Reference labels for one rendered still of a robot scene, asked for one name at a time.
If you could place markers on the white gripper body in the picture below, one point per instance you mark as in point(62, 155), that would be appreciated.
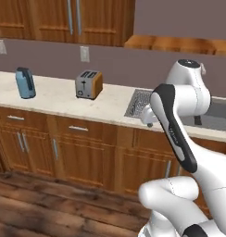
point(148, 114)

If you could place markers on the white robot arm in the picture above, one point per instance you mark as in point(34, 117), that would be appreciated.
point(182, 203)

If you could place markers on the silver and wood toaster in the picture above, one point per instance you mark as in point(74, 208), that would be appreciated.
point(85, 86)

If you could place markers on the wooden fixed sink panel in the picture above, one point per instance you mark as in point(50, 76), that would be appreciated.
point(148, 140)

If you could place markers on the steel sink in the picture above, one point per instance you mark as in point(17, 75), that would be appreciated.
point(137, 103)

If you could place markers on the wooden base cupboard door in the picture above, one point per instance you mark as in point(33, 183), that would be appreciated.
point(39, 154)
point(10, 148)
point(84, 163)
point(142, 169)

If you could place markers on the wooden drawer front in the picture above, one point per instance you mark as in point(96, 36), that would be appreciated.
point(31, 120)
point(96, 131)

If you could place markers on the blue electric kettle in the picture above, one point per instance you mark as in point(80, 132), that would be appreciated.
point(24, 84)

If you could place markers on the wooden wall shelf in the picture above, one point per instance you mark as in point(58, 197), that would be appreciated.
point(179, 44)

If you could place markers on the white wall outlet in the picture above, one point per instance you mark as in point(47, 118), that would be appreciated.
point(1, 47)
point(84, 54)

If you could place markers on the wooden wall cupboard door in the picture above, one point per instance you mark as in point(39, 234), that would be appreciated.
point(102, 21)
point(50, 18)

